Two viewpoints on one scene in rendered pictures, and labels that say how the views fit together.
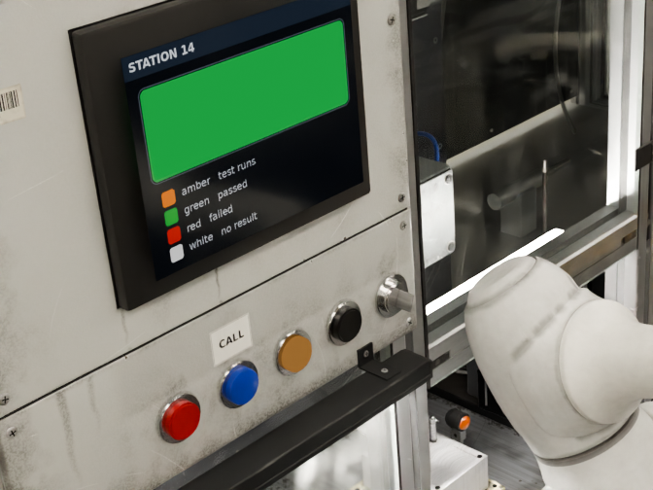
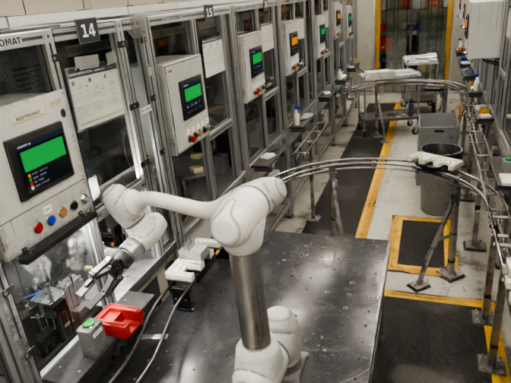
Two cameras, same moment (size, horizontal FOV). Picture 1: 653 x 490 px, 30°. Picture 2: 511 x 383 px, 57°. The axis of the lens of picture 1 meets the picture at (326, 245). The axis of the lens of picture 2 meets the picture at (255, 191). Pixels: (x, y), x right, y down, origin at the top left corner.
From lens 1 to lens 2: 85 cm
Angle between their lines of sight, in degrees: 24
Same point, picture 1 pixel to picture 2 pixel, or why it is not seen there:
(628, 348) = (138, 196)
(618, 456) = (142, 223)
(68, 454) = (14, 235)
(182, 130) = (30, 161)
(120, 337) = (22, 208)
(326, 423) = (73, 226)
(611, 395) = (137, 207)
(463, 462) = (112, 251)
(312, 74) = (56, 147)
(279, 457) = (63, 234)
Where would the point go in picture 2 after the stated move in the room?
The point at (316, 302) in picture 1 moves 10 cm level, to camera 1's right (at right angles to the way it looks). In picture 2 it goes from (66, 200) to (94, 194)
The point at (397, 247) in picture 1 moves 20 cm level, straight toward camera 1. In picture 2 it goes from (84, 187) to (89, 205)
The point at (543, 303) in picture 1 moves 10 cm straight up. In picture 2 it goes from (119, 191) to (113, 166)
